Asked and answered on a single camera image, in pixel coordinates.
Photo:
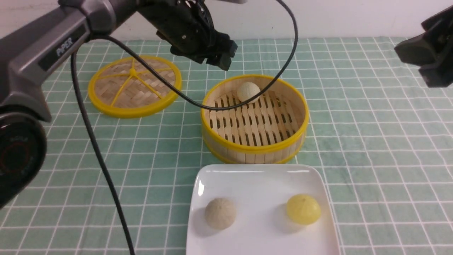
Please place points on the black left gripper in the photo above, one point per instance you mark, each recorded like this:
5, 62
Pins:
188, 26

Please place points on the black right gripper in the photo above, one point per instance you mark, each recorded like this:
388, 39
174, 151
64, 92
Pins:
432, 50

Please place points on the white steamed bun back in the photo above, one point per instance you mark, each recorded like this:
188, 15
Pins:
247, 90

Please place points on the white steamed bun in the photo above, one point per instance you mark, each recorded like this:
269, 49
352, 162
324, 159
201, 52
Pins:
247, 90
220, 213

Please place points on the white steamed bun front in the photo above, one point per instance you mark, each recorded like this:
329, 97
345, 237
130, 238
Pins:
220, 213

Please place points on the yellow steamed bun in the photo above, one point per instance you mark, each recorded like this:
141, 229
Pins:
303, 209

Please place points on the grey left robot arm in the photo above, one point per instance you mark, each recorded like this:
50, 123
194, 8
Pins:
31, 54

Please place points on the white square plate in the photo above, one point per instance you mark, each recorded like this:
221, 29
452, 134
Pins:
260, 192

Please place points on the yellow bamboo steamer lid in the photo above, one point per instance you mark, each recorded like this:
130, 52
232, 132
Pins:
126, 89

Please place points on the green checkered tablecloth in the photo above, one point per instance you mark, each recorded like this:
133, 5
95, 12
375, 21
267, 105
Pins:
380, 139

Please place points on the yellow bamboo steamer basket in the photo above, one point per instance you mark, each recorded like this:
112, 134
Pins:
271, 130

